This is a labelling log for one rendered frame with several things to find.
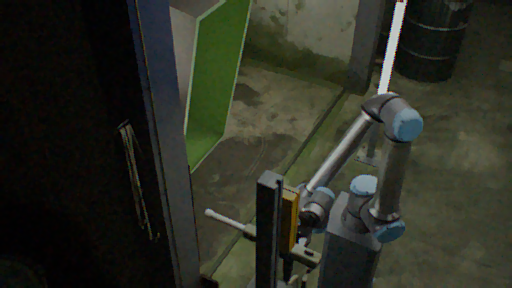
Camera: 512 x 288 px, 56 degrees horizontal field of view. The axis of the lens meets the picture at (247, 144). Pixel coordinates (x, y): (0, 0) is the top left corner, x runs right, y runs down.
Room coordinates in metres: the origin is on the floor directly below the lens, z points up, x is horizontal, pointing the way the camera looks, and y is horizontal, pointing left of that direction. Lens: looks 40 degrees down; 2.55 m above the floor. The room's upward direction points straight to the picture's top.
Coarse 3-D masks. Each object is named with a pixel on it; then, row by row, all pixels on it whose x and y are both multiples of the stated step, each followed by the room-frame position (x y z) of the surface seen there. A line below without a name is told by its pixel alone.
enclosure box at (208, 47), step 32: (192, 0) 2.10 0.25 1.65; (224, 0) 2.18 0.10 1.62; (192, 32) 1.97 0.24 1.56; (224, 32) 2.59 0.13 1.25; (192, 64) 1.99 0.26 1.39; (224, 64) 2.59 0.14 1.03; (192, 96) 2.71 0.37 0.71; (224, 96) 2.59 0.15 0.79; (192, 128) 2.62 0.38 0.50; (224, 128) 2.58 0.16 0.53; (192, 160) 2.32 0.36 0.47
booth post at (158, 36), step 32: (96, 0) 1.27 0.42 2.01; (128, 0) 1.23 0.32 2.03; (160, 0) 1.34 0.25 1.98; (96, 32) 1.29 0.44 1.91; (128, 32) 1.23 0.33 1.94; (160, 32) 1.32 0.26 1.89; (96, 64) 1.30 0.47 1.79; (128, 64) 1.24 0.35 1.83; (160, 64) 1.31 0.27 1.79; (128, 96) 1.25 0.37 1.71; (160, 96) 1.29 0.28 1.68; (160, 128) 1.27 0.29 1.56; (128, 192) 1.30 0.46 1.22; (160, 192) 1.22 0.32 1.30; (160, 224) 1.23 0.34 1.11; (192, 224) 1.36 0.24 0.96; (160, 256) 1.25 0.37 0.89; (192, 256) 1.34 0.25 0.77
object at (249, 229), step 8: (208, 216) 1.26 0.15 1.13; (216, 216) 1.25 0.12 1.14; (232, 224) 1.21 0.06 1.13; (240, 224) 1.21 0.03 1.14; (248, 224) 1.20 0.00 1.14; (248, 232) 1.16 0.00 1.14; (296, 248) 1.09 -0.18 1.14; (304, 248) 1.09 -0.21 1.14; (288, 256) 1.08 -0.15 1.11; (296, 256) 1.06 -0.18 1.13; (304, 256) 1.05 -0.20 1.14; (312, 256) 1.05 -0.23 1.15; (320, 256) 1.05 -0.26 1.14; (288, 264) 1.08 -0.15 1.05; (304, 264) 1.05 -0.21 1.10; (312, 264) 1.03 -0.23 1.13; (288, 272) 1.08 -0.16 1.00; (288, 280) 1.09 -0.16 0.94
